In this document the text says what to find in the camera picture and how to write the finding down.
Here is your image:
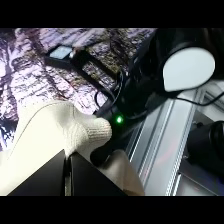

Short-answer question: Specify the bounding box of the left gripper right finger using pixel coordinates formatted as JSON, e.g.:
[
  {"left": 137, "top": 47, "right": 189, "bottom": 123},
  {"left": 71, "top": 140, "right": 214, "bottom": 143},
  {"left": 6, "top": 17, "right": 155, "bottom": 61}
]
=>
[{"left": 67, "top": 151, "right": 127, "bottom": 197}]

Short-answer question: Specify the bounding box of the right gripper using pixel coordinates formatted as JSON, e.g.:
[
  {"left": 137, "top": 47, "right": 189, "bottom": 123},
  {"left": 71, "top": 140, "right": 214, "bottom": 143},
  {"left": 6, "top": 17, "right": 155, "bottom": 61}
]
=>
[{"left": 94, "top": 77, "right": 158, "bottom": 136}]

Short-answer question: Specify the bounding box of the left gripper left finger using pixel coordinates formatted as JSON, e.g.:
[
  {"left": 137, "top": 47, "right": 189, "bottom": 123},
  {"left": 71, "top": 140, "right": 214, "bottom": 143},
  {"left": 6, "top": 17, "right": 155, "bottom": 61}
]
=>
[{"left": 7, "top": 149, "right": 67, "bottom": 197}]

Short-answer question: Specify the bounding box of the black cable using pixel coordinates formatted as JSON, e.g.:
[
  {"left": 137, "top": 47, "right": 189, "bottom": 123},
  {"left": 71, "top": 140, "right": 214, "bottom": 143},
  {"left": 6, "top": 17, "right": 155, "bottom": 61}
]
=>
[{"left": 173, "top": 90, "right": 224, "bottom": 108}]

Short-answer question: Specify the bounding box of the silver frame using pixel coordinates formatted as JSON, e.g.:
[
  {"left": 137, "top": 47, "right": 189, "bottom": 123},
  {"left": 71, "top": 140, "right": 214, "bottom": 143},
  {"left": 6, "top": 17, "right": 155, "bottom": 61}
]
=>
[{"left": 125, "top": 79, "right": 224, "bottom": 197}]

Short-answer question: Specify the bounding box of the white knitted garment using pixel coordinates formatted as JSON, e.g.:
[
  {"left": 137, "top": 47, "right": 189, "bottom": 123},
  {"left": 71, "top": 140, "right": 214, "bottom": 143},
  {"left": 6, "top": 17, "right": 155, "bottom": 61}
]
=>
[{"left": 0, "top": 100, "right": 146, "bottom": 197}]

